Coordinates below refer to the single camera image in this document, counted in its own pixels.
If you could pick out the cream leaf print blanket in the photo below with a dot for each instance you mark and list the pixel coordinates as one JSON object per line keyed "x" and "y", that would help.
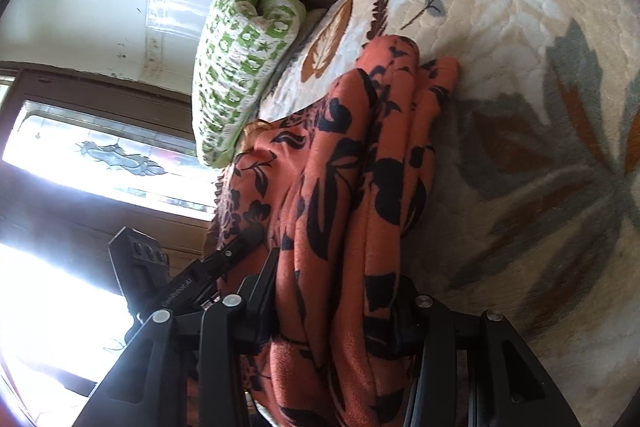
{"x": 500, "y": 107}

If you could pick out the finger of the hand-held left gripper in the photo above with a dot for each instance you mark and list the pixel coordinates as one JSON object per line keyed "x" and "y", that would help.
{"x": 232, "y": 249}

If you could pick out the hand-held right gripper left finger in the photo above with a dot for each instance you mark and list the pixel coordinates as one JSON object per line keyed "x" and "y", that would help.
{"x": 247, "y": 307}

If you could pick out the orange black floral garment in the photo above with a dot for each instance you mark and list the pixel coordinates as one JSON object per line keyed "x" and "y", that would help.
{"x": 345, "y": 207}

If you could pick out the stained glass window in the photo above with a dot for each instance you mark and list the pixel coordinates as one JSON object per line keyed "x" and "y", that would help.
{"x": 100, "y": 152}

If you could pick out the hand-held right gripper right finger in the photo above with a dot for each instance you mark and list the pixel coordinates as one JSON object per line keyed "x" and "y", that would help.
{"x": 440, "y": 357}

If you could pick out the green white checked pillow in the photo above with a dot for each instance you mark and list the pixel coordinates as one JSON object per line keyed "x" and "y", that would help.
{"x": 240, "y": 72}

